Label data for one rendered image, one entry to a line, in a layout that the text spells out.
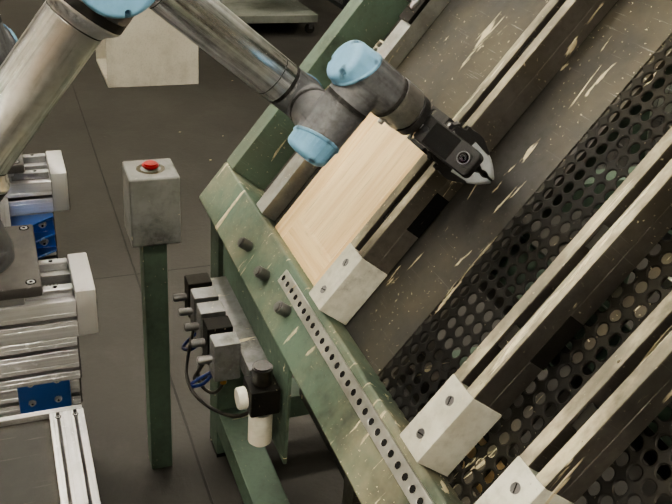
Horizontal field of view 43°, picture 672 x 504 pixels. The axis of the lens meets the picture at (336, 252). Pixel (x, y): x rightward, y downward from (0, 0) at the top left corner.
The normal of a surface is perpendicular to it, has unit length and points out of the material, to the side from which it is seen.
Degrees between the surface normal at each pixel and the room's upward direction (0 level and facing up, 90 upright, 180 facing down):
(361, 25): 90
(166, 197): 90
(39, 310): 90
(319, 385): 53
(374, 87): 92
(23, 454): 0
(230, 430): 0
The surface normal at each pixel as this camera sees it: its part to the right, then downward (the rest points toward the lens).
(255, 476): 0.07, -0.87
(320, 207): -0.70, -0.44
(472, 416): 0.35, 0.47
